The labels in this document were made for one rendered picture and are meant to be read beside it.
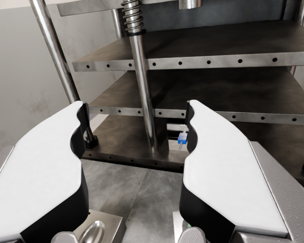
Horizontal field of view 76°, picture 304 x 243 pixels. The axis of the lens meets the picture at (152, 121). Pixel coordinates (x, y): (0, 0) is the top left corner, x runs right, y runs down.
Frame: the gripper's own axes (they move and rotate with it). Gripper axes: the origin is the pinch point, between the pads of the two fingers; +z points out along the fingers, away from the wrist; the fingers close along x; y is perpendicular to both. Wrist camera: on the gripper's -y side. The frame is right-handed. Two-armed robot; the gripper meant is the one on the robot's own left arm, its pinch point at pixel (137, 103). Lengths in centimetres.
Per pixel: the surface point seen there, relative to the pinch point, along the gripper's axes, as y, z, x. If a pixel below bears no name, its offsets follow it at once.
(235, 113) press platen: 37, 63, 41
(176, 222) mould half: 54, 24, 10
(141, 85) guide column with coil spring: 27, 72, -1
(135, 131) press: 68, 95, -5
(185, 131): 51, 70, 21
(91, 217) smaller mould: 62, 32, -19
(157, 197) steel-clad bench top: 66, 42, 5
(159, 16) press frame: 5, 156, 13
